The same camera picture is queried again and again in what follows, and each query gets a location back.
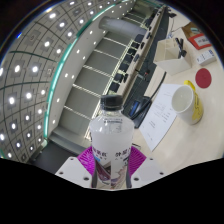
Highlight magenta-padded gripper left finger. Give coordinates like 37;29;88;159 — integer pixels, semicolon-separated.
54;145;96;190

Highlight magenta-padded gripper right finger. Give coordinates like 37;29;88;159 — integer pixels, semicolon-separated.
127;145;166;190

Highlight clear plastic drink bottle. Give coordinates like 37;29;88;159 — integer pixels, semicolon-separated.
88;94;136;190

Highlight white printed paper sheet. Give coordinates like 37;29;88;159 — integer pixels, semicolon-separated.
139;83;184;153

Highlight white and yellow mug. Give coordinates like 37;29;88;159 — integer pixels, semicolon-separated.
171;79;205;126

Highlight long curved conference desk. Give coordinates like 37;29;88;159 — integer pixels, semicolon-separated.
123;6;171;111

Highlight group of ceiling lights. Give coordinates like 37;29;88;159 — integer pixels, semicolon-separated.
0;0;134;161

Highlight flat round red coaster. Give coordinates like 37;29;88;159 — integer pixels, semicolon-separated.
194;67;213;89

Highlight row of black office chairs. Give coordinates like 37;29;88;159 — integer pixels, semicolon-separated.
108;6;161;94

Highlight white remote control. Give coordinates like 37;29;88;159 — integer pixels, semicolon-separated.
195;49;217;65

